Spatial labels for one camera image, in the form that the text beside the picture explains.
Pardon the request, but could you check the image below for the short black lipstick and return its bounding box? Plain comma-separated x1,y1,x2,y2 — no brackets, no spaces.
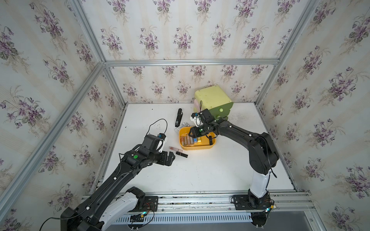
176,152,188,158

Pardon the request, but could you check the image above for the champagne gold lipstick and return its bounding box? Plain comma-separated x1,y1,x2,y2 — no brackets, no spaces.
184,136,189,146

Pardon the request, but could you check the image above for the red silver lipstick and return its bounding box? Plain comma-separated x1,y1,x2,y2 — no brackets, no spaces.
180,137,185,146

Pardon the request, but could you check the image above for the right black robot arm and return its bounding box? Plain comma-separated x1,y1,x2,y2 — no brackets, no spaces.
189,109,279,208

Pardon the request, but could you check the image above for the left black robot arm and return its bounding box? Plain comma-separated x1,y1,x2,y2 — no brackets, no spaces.
60,133,175,231

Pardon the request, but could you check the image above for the yellow plastic storage box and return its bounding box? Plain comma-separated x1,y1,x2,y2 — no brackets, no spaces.
178,127,216,151

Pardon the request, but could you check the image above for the pink gradient lip gloss tube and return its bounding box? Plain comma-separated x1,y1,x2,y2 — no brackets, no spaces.
169,146,183,153

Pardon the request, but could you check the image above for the green pink drawer organizer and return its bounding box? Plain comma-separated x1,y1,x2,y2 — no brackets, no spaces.
193,85,234,119

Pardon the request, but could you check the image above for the black stapler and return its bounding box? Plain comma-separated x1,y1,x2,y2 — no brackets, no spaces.
175,108,183,128

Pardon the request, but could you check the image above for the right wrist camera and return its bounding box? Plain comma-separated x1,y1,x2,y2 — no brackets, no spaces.
190,113,202,127

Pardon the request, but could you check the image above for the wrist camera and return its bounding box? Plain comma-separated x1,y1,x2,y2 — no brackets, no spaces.
156,133,167,153
190,113,202,127

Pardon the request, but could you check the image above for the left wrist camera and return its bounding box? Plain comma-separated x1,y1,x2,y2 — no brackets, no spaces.
156,133,167,153

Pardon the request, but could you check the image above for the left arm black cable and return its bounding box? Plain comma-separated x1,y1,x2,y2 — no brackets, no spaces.
145,118,168,139

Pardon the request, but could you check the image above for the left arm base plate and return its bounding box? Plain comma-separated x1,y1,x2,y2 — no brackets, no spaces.
129,196,159,212

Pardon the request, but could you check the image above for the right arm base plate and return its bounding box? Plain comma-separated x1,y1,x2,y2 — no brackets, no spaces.
231,193,275,211

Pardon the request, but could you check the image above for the aluminium front rail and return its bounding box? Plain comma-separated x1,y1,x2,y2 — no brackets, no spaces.
69,191,326,231

